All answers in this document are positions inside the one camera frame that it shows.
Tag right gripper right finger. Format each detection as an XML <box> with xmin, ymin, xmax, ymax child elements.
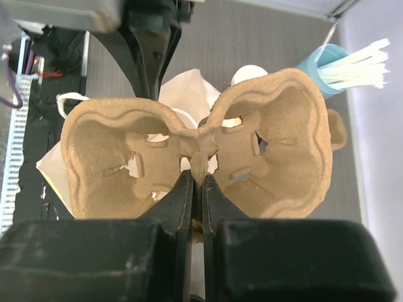
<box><xmin>201</xmin><ymin>176</ymin><xmax>397</xmax><ymax>301</ymax></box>

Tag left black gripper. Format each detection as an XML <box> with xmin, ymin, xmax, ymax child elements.
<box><xmin>92</xmin><ymin>0</ymin><xmax>204</xmax><ymax>101</ymax></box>

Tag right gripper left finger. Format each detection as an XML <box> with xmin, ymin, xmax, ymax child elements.
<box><xmin>1</xmin><ymin>171</ymin><xmax>193</xmax><ymax>301</ymax></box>

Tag brown paper bag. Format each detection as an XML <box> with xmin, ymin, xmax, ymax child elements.
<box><xmin>36</xmin><ymin>69</ymin><xmax>220</xmax><ymax>213</ymax></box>

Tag single cardboard cup carrier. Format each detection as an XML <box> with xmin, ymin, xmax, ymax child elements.
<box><xmin>60</xmin><ymin>69</ymin><xmax>332</xmax><ymax>219</ymax></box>

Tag stack of paper cups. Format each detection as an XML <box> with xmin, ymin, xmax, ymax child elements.
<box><xmin>230</xmin><ymin>65</ymin><xmax>268</xmax><ymax>86</ymax></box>

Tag cardboard cup carrier stack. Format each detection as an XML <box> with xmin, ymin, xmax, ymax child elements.
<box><xmin>327</xmin><ymin>108</ymin><xmax>348</xmax><ymax>151</ymax></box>

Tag light blue straw holder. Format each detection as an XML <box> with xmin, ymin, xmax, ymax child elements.
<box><xmin>295</xmin><ymin>43</ymin><xmax>350</xmax><ymax>100</ymax></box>

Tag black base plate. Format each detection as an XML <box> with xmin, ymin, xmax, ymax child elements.
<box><xmin>13</xmin><ymin>71</ymin><xmax>86</xmax><ymax>223</ymax></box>

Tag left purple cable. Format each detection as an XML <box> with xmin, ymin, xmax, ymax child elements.
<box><xmin>0</xmin><ymin>6</ymin><xmax>25</xmax><ymax>109</ymax></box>

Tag aluminium frame rail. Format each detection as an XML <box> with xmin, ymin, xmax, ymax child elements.
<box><xmin>1</xmin><ymin>33</ymin><xmax>89</xmax><ymax>233</ymax></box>

